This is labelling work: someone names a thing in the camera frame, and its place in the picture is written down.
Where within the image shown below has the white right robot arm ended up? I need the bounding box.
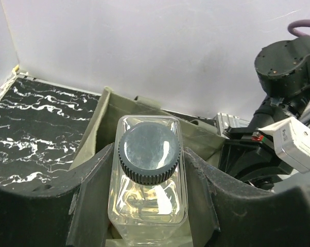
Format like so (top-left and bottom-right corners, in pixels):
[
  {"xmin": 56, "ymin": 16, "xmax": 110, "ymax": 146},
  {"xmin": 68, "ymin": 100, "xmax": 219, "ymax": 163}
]
[{"xmin": 218, "ymin": 36, "xmax": 310, "ymax": 190}]

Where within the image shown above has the clear twin bottle pack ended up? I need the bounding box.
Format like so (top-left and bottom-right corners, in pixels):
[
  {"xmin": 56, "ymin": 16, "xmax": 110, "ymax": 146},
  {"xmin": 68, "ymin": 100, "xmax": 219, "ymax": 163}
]
[{"xmin": 108, "ymin": 115, "xmax": 188, "ymax": 246}]

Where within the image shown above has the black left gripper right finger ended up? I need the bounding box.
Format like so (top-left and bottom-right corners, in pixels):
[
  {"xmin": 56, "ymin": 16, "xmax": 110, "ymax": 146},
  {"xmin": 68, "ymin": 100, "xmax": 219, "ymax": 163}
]
[{"xmin": 184, "ymin": 148, "xmax": 310, "ymax": 246}]

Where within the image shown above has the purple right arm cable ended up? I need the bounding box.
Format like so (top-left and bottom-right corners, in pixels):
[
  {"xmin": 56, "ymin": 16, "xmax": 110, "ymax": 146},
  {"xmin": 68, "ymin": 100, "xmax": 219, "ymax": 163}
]
[{"xmin": 287, "ymin": 19, "xmax": 310, "ymax": 42}]

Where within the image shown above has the green canvas bag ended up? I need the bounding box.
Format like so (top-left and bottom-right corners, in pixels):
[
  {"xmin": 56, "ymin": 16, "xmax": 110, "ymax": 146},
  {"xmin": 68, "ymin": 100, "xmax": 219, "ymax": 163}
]
[{"xmin": 68, "ymin": 86, "xmax": 228, "ymax": 247}]

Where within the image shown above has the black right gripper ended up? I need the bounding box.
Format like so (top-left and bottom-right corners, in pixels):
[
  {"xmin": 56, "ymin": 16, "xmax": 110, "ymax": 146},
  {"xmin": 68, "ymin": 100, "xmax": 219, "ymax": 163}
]
[{"xmin": 218, "ymin": 127, "xmax": 293, "ymax": 190}]

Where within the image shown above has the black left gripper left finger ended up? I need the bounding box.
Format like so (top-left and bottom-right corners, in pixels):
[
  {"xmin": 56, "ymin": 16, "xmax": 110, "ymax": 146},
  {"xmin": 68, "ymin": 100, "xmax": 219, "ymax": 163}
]
[{"xmin": 0, "ymin": 144, "xmax": 114, "ymax": 246}]

